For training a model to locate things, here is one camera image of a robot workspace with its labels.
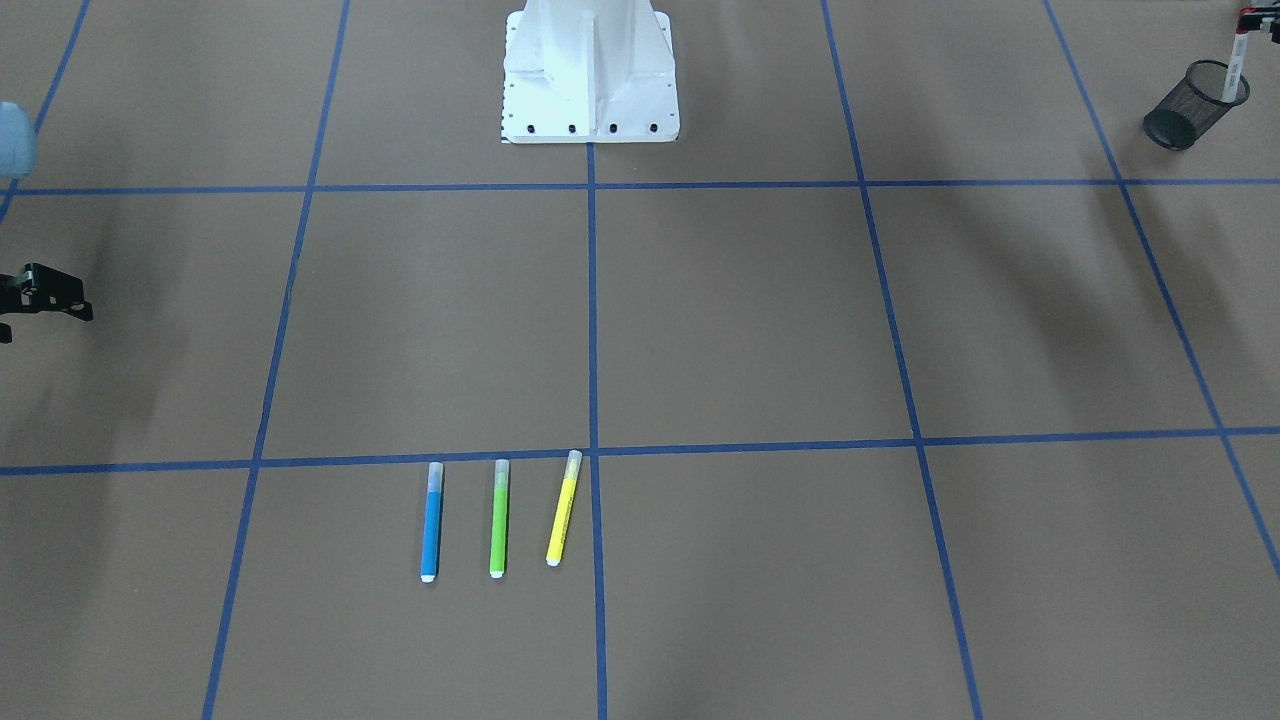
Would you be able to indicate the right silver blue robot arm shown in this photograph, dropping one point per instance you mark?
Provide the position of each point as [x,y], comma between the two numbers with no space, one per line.
[19,152]

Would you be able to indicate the blue highlighter pen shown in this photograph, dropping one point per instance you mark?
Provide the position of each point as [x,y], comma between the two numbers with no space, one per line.
[432,523]

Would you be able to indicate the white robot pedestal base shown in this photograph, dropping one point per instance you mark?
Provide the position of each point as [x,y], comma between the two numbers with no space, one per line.
[589,72]

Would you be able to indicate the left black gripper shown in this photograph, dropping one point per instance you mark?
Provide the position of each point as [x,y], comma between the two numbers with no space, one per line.
[1259,14]

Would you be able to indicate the red white marker pen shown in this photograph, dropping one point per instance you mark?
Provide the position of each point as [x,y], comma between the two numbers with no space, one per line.
[1234,68]

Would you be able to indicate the brown paper table cover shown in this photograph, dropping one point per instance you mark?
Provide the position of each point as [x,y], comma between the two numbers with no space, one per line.
[912,381]

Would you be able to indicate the yellow highlighter pen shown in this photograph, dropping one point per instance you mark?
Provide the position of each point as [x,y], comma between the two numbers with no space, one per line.
[564,506]

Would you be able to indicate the near black mesh pen cup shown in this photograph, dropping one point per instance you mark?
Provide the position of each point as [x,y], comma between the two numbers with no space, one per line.
[1207,92]

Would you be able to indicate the green highlighter pen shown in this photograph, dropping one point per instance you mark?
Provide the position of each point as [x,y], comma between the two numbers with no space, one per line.
[500,520]

